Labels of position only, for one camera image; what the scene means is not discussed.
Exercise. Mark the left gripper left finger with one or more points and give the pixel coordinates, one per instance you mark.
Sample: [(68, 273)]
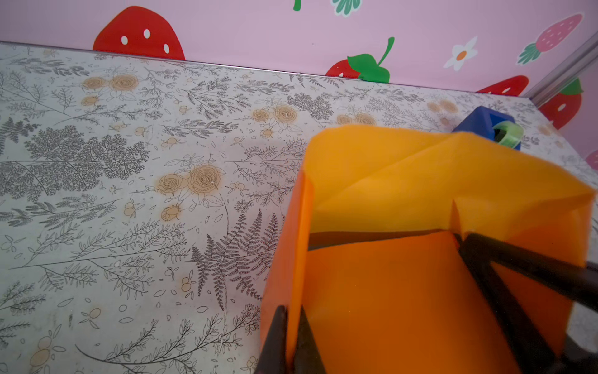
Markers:
[(272, 359)]

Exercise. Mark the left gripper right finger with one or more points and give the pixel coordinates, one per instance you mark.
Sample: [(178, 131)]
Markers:
[(307, 359)]

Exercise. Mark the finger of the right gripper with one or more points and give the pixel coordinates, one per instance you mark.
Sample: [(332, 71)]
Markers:
[(578, 284)]

